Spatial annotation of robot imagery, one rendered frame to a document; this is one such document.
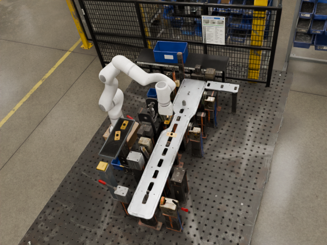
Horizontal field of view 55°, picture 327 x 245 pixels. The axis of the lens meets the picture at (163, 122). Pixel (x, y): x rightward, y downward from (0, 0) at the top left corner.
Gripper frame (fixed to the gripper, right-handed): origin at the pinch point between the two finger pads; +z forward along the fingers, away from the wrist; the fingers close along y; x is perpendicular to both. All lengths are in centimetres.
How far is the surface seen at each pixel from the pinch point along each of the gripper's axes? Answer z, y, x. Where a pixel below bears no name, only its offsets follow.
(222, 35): 0, 23, 105
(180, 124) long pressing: 26.5, 3.3, 16.5
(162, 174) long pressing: 27.0, 1.3, -31.7
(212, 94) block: 28, 22, 56
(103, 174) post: 17, -37, -45
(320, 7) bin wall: 30, 114, 210
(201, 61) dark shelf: 23, 5, 94
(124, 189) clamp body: 21, -19, -52
